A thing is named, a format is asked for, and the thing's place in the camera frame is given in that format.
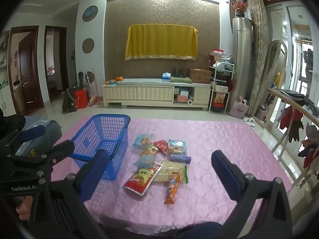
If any broom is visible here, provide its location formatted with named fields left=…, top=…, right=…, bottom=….
left=88, top=68, right=101, bottom=106

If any purple gum tube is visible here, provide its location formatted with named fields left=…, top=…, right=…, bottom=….
left=170, top=154, right=192, bottom=164

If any beige patterned curtain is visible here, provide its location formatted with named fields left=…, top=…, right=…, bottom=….
left=247, top=0, right=271, bottom=116

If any small red snack packet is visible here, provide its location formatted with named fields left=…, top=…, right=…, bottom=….
left=153, top=140, right=168, bottom=153

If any orange yellow snack packet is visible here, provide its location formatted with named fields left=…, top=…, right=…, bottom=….
left=142, top=146, right=159, bottom=156

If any green folded cloth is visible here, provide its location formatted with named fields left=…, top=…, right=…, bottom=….
left=171, top=76, right=192, bottom=84

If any red paper bag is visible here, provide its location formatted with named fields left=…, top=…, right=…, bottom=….
left=74, top=88, right=88, bottom=109

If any blue cartoon snack packet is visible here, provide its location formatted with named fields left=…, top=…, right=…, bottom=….
left=132, top=134, right=155, bottom=150

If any red garment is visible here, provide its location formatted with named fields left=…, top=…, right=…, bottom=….
left=279, top=106, right=303, bottom=142

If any brown cardboard box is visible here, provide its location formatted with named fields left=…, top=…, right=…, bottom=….
left=189, top=68, right=212, bottom=84

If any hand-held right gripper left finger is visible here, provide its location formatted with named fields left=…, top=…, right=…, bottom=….
left=32, top=149, right=111, bottom=239

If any light blue bread packet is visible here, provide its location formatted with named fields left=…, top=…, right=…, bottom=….
left=167, top=139, right=187, bottom=155

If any orange sausage stick packet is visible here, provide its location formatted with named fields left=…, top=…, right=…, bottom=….
left=164, top=173, right=180, bottom=205

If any pink quilted blanket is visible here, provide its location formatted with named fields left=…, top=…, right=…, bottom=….
left=48, top=117, right=292, bottom=232

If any pink gift bag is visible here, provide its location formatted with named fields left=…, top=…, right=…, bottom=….
left=229, top=96, right=250, bottom=119

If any silver tower air conditioner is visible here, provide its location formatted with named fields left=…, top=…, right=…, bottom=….
left=232, top=17, right=255, bottom=115

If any red flower vase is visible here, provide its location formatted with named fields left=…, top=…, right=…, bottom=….
left=231, top=0, right=250, bottom=18

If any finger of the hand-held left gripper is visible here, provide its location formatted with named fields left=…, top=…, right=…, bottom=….
left=7, top=140, right=75, bottom=173
left=6, top=126, right=48, bottom=153

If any glass balcony door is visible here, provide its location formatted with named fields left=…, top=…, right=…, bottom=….
left=265, top=2, right=319, bottom=140

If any white display cupboard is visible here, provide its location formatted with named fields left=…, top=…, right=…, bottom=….
left=0, top=30, right=16, bottom=117

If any row of dark bottles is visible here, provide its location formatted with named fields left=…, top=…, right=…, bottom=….
left=172, top=68, right=190, bottom=78

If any black bag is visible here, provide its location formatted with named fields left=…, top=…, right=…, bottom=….
left=62, top=86, right=83, bottom=112

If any orange printed bag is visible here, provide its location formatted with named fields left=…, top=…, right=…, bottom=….
left=214, top=92, right=228, bottom=104

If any dark wooden door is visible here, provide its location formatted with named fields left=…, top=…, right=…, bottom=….
left=9, top=26, right=45, bottom=116

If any person's left hand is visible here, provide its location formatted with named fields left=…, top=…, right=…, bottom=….
left=15, top=195, right=34, bottom=221

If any white metal rack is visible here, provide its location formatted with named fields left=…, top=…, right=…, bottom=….
left=208, top=48, right=236, bottom=112

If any round wall disc blue plate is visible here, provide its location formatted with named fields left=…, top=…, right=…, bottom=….
left=82, top=5, right=98, bottom=22

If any large red snack packet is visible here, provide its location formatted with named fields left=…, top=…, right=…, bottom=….
left=124, top=163, right=163, bottom=196

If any clear cracker pack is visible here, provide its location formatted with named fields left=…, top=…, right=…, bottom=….
left=152, top=161, right=189, bottom=185

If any blue plastic basket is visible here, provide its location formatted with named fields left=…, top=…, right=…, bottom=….
left=70, top=114, right=131, bottom=181

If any wooden clothes rack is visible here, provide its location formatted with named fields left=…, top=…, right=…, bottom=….
left=267, top=87, right=319, bottom=192

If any cream TV cabinet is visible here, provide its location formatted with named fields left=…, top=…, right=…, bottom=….
left=102, top=78, right=212, bottom=109

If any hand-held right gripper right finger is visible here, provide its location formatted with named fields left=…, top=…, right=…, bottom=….
left=211, top=150, right=294, bottom=239

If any dark wooden doorway frame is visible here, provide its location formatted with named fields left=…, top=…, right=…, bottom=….
left=44, top=26, right=69, bottom=102

